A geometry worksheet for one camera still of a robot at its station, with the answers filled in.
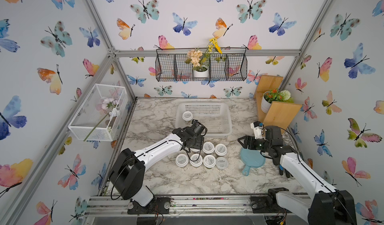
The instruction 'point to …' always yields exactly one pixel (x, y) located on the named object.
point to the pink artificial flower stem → (110, 104)
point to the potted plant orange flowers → (275, 95)
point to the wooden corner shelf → (280, 114)
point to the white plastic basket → (216, 116)
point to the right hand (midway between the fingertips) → (244, 138)
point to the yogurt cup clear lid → (222, 163)
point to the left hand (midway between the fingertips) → (197, 140)
